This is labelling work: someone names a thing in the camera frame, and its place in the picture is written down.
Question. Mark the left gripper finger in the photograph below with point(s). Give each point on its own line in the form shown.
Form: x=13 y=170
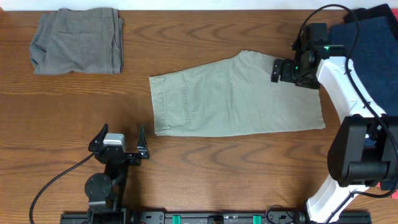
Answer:
x=96 y=144
x=142 y=146

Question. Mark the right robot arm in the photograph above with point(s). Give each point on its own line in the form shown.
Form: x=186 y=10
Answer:
x=348 y=96

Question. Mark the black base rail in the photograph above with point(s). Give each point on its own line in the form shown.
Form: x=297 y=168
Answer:
x=214 y=217

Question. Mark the navy blue shorts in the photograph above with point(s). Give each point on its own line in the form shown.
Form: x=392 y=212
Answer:
x=376 y=59

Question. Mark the black garment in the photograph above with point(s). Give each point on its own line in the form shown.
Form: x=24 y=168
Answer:
x=380 y=18

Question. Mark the beige khaki shorts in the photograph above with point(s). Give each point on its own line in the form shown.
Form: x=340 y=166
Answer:
x=232 y=97

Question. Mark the folded grey shorts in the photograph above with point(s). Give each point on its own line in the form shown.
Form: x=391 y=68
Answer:
x=88 y=41

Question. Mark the red object at edge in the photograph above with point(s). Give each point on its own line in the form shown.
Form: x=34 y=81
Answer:
x=395 y=195

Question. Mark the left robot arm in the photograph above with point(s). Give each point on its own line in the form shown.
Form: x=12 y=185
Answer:
x=105 y=190

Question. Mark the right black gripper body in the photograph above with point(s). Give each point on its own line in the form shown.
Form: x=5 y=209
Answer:
x=286 y=71

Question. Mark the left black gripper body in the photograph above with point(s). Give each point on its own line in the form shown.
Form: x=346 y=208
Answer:
x=123 y=155

